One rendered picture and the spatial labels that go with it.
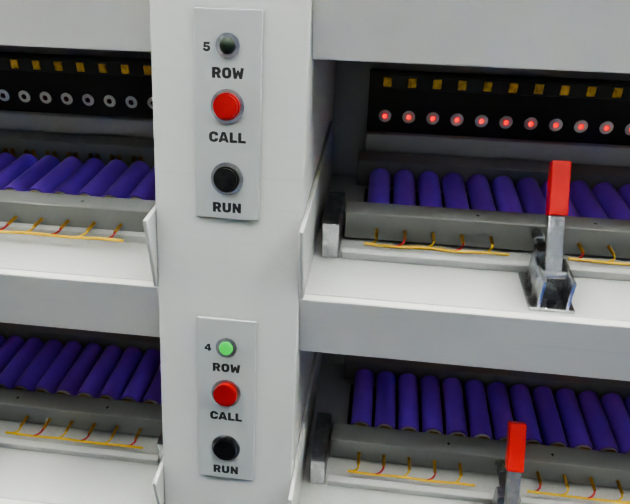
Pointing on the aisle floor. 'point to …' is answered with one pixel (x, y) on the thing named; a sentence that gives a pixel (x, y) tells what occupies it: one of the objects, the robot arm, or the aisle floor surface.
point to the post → (236, 244)
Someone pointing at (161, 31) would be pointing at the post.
